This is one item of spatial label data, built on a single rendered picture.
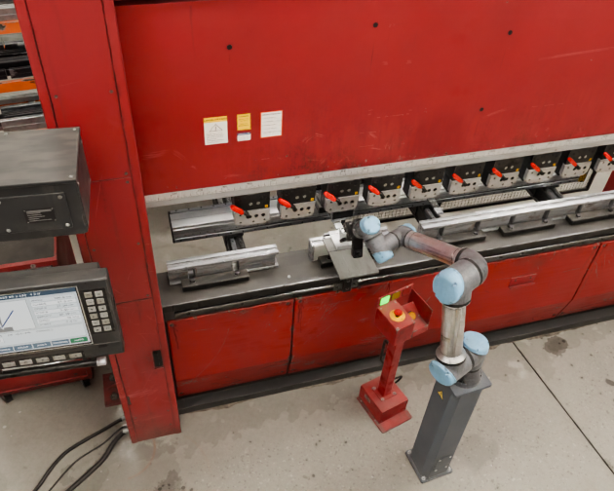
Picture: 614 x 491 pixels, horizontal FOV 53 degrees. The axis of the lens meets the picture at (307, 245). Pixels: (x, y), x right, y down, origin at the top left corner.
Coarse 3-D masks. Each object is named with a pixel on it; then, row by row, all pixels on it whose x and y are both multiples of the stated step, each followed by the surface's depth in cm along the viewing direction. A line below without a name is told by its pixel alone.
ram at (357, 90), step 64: (128, 0) 192; (192, 0) 195; (256, 0) 200; (320, 0) 206; (384, 0) 213; (448, 0) 220; (512, 0) 227; (576, 0) 235; (128, 64) 202; (192, 64) 209; (256, 64) 215; (320, 64) 222; (384, 64) 230; (448, 64) 238; (512, 64) 247; (576, 64) 257; (192, 128) 225; (256, 128) 233; (320, 128) 241; (384, 128) 250; (448, 128) 260; (512, 128) 271; (576, 128) 282; (256, 192) 254
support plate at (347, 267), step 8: (328, 240) 286; (328, 248) 282; (336, 256) 279; (344, 256) 279; (352, 256) 279; (368, 256) 280; (336, 264) 275; (344, 264) 275; (352, 264) 276; (360, 264) 276; (368, 264) 276; (344, 272) 272; (352, 272) 272; (360, 272) 272; (368, 272) 273; (376, 272) 273
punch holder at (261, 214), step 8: (264, 192) 255; (232, 200) 258; (240, 200) 254; (248, 200) 255; (256, 200) 257; (264, 200) 258; (248, 208) 258; (256, 208) 260; (264, 208) 261; (240, 216) 260; (256, 216) 263; (264, 216) 264; (240, 224) 263; (248, 224) 264
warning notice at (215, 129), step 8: (208, 120) 225; (216, 120) 226; (224, 120) 227; (208, 128) 227; (216, 128) 228; (224, 128) 229; (208, 136) 229; (216, 136) 230; (224, 136) 231; (208, 144) 232
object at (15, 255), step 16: (32, 240) 278; (48, 240) 278; (64, 240) 303; (0, 256) 269; (16, 256) 270; (32, 256) 270; (48, 256) 271; (64, 256) 293; (0, 272) 263; (16, 368) 304; (80, 368) 320; (0, 384) 311; (16, 384) 314; (32, 384) 318; (48, 384) 321
